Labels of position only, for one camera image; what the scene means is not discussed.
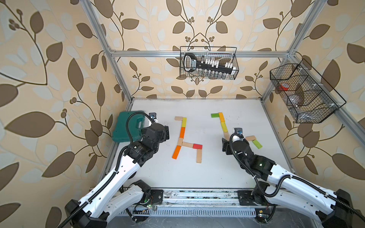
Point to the right wire basket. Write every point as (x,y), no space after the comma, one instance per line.
(312,96)

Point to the back wire basket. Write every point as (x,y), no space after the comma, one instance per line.
(209,49)

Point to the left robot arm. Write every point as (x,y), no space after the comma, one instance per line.
(100,205)

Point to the black socket holder tool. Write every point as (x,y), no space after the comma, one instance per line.
(203,63)

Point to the wire basket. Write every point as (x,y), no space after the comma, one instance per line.
(312,96)
(209,49)

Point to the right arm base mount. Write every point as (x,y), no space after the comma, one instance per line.
(248,198)

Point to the orange-yellow block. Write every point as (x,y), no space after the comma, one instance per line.
(222,120)

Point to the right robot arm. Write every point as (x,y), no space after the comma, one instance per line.
(276,186)

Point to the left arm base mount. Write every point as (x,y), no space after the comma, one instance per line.
(153,197)

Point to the yellow block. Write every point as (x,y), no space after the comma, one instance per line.
(184,122)
(224,127)

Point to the light green block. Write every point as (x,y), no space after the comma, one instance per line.
(257,144)

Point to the red tape roll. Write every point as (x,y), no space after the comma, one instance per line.
(284,87)

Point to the orange block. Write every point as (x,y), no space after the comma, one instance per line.
(176,152)
(182,132)

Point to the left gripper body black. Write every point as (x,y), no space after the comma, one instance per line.
(164,136)

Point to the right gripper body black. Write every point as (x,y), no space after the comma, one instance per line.
(227,145)

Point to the red block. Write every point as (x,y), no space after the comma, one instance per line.
(197,146)

